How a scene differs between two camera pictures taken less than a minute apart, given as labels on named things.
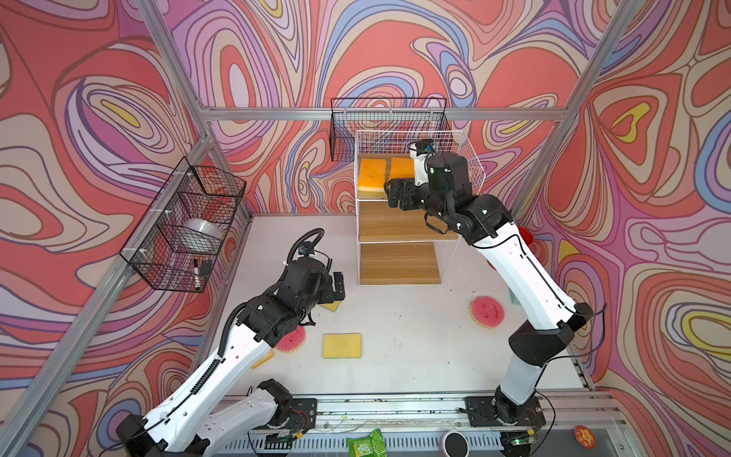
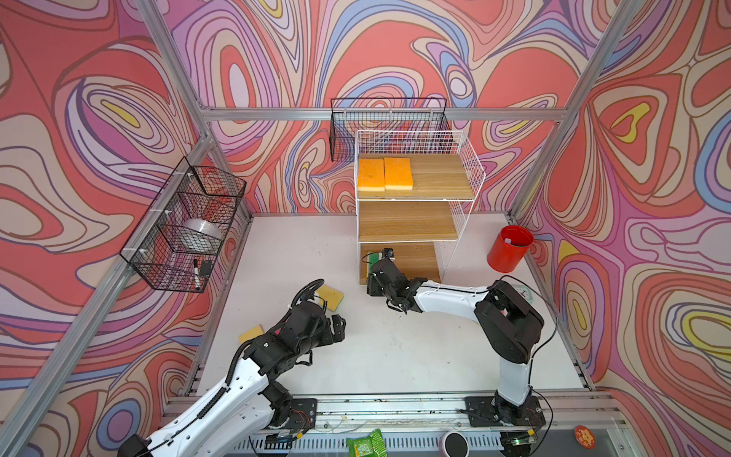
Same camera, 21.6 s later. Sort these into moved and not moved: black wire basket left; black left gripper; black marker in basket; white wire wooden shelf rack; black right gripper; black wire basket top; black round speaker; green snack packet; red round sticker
Moved: black right gripper; black left gripper
Not moved: black wire basket left; red round sticker; green snack packet; black round speaker; black marker in basket; white wire wooden shelf rack; black wire basket top
